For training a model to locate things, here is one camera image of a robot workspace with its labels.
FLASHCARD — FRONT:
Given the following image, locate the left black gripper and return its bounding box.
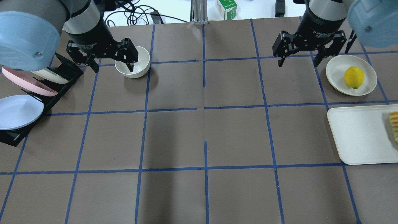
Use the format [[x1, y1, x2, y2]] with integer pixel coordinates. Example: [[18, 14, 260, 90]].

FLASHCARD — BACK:
[[66, 26, 138, 73]]

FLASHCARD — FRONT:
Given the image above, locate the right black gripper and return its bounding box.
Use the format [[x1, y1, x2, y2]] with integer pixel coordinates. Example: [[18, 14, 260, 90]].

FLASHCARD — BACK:
[[272, 19, 347, 68]]

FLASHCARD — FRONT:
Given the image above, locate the white bowl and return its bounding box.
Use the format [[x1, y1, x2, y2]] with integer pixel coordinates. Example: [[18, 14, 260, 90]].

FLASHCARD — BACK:
[[114, 46, 150, 78]]

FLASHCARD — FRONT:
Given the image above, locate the yellow lemon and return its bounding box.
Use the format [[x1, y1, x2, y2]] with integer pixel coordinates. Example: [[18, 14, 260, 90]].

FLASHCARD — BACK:
[[344, 66, 364, 89]]

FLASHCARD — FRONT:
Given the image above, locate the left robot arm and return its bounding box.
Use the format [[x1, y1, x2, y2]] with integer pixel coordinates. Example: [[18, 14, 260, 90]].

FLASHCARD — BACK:
[[0, 0, 138, 72]]

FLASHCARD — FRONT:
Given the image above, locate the cream round plate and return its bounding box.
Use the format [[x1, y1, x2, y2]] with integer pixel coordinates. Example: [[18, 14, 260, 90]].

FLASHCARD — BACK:
[[326, 55, 378, 96]]

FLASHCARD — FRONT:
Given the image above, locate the black dish rack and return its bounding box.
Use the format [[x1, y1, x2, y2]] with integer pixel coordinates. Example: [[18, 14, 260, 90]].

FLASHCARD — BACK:
[[0, 54, 83, 147]]

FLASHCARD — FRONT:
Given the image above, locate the black power adapter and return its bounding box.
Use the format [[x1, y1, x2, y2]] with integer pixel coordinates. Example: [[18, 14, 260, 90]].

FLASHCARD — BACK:
[[275, 0, 285, 17]]

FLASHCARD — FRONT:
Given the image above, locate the cream plate in rack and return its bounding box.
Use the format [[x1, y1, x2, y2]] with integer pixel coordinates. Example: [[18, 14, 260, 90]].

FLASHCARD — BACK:
[[32, 68, 68, 85]]

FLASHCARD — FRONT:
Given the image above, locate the pink plate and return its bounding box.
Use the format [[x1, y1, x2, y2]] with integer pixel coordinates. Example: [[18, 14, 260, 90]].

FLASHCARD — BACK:
[[1, 66, 58, 97]]

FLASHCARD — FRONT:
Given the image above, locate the green white carton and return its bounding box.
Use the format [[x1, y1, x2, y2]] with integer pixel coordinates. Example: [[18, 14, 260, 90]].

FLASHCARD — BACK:
[[215, 0, 237, 20]]

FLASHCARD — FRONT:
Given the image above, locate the light blue plate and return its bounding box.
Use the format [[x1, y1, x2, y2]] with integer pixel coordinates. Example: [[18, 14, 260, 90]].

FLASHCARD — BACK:
[[0, 95, 44, 131]]

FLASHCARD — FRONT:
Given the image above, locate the cream rectangular tray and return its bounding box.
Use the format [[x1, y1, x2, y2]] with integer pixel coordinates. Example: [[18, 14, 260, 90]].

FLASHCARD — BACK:
[[327, 105, 398, 165]]

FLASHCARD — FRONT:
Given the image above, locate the sliced yellow pineapple toy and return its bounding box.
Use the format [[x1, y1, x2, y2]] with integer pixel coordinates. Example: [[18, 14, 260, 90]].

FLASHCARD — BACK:
[[388, 111, 398, 143]]

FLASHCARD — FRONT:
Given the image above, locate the black cable bundle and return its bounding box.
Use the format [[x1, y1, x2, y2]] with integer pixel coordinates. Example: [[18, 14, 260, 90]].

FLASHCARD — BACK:
[[104, 0, 188, 27]]

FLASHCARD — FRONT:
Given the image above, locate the aluminium frame post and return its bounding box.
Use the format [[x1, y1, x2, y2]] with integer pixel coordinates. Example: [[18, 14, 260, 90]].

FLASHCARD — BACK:
[[190, 0, 209, 26]]

